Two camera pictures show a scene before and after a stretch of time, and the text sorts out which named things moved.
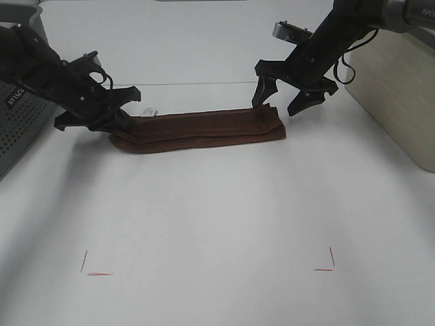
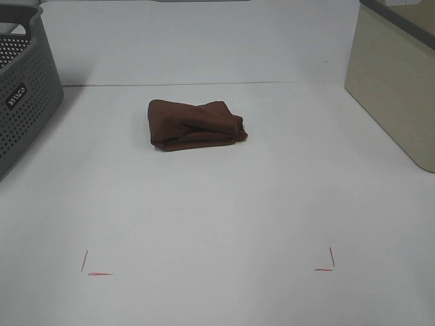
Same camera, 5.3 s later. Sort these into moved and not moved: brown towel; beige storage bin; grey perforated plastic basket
Moved: brown towel
Not moved: beige storage bin; grey perforated plastic basket
